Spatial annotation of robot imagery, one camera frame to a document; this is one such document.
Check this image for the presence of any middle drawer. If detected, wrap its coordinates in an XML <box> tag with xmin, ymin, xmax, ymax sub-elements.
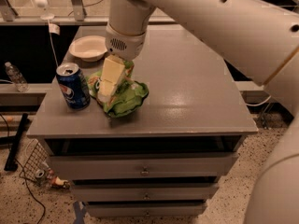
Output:
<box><xmin>72</xmin><ymin>183</ymin><xmax>219</xmax><ymax>202</ymax></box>

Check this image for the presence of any blue pepsi can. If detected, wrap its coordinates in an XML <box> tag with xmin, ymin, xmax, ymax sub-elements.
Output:
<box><xmin>56</xmin><ymin>63</ymin><xmax>90</xmax><ymax>110</ymax></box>

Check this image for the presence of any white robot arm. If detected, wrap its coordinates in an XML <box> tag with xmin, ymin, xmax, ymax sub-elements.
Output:
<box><xmin>107</xmin><ymin>0</ymin><xmax>299</xmax><ymax>224</ymax></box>

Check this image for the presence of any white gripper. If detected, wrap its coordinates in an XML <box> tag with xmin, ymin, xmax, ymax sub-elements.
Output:
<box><xmin>97</xmin><ymin>24</ymin><xmax>146</xmax><ymax>103</ymax></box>

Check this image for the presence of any green rice chip bag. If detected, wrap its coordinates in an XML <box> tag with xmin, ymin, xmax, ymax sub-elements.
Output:
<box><xmin>86</xmin><ymin>69</ymin><xmax>149</xmax><ymax>118</ymax></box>

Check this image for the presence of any white cable with tag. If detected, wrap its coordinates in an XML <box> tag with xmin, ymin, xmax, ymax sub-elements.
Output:
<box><xmin>33</xmin><ymin>0</ymin><xmax>61</xmax><ymax>67</ymax></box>

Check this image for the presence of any black floor cable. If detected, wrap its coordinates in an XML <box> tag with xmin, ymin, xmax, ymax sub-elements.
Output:
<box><xmin>0</xmin><ymin>113</ymin><xmax>47</xmax><ymax>224</ymax></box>

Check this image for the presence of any wire basket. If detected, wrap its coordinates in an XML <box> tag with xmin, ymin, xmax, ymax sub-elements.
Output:
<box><xmin>21</xmin><ymin>142</ymin><xmax>50</xmax><ymax>185</ymax></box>

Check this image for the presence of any top drawer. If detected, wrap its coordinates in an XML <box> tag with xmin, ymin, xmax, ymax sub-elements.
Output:
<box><xmin>50</xmin><ymin>153</ymin><xmax>238</xmax><ymax>180</ymax></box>

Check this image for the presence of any clear plastic water bottle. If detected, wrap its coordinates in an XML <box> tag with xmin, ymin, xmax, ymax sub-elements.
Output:
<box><xmin>5</xmin><ymin>62</ymin><xmax>29</xmax><ymax>92</ymax></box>

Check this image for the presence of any black metal stand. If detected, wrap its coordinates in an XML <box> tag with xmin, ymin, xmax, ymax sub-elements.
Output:
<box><xmin>0</xmin><ymin>113</ymin><xmax>29</xmax><ymax>172</ymax></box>

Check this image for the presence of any drawer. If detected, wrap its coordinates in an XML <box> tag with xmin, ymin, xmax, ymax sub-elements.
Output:
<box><xmin>72</xmin><ymin>183</ymin><xmax>219</xmax><ymax>202</ymax></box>
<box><xmin>86</xmin><ymin>202</ymin><xmax>206</xmax><ymax>217</ymax></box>
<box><xmin>50</xmin><ymin>153</ymin><xmax>238</xmax><ymax>180</ymax></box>

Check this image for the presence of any white bowl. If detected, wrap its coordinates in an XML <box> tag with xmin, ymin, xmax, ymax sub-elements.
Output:
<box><xmin>68</xmin><ymin>35</ymin><xmax>107</xmax><ymax>62</ymax></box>

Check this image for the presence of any bottom drawer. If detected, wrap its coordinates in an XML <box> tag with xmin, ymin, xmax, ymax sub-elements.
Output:
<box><xmin>86</xmin><ymin>202</ymin><xmax>206</xmax><ymax>217</ymax></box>

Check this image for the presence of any grey drawer cabinet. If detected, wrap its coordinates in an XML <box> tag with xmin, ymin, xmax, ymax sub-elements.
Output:
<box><xmin>27</xmin><ymin>25</ymin><xmax>257</xmax><ymax>206</ymax></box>

